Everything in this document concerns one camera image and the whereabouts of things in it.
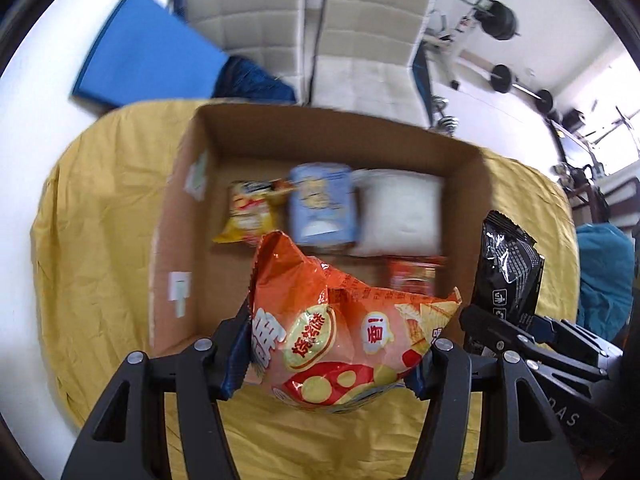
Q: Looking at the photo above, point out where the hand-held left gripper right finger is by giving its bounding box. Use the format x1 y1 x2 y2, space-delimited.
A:
402 337 583 480

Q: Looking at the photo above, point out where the orange snack bag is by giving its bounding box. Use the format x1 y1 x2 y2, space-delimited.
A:
247 230 463 415

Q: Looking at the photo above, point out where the white plastic bag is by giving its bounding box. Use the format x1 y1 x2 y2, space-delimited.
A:
350 169 446 257

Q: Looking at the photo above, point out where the cardboard box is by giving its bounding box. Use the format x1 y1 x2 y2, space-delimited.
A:
149 102 496 361

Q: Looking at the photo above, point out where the blue netted cloth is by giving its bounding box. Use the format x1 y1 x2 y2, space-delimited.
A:
212 56 296 106

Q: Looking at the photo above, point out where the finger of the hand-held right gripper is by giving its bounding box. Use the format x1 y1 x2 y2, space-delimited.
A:
530 315 624 367
460 305 609 382

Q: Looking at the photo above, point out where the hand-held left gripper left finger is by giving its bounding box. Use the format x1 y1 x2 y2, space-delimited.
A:
61 305 253 480

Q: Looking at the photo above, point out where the black foil packet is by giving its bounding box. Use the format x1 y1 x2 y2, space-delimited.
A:
470 210 546 333

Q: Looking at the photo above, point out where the short barbell with black plates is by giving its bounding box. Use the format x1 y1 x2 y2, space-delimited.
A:
491 64 553 113

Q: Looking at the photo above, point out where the light blue snack bag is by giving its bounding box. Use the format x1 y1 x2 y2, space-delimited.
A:
287 162 362 247

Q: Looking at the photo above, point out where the white padded chair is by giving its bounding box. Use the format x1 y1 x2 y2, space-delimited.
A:
182 0 308 106
310 0 436 128

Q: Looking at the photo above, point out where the long barbell with black plates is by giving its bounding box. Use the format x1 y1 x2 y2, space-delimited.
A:
435 0 518 42

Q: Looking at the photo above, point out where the dark wooden chair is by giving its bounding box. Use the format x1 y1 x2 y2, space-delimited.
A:
567 162 613 223

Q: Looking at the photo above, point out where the blue foam mat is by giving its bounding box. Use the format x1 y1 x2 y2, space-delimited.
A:
71 0 228 111

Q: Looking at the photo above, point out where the white squat rack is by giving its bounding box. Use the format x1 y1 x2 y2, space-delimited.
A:
425 0 506 91

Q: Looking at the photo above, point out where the yellow tablecloth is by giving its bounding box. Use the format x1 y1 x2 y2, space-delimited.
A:
30 100 581 480

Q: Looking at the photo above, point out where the red snack packet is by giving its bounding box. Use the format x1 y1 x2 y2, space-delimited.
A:
385 255 448 301

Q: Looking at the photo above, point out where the yellow snack bag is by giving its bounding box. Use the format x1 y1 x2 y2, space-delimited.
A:
211 180 296 247

